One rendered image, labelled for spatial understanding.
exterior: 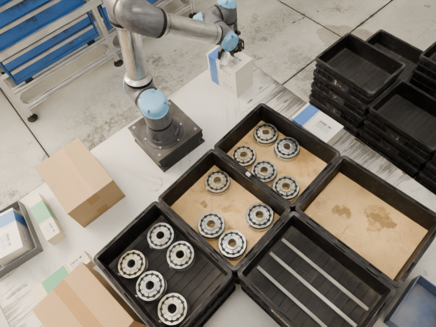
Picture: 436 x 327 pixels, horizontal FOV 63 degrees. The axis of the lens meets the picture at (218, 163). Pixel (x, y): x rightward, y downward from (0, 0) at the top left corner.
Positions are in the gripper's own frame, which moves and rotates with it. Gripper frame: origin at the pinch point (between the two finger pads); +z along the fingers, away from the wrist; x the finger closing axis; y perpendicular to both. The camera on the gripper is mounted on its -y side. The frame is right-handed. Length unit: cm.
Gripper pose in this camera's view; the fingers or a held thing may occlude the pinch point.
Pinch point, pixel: (229, 60)
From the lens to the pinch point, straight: 182.5
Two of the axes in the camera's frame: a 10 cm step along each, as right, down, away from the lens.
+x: 7.2, -6.4, 2.9
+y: 6.9, 5.8, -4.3
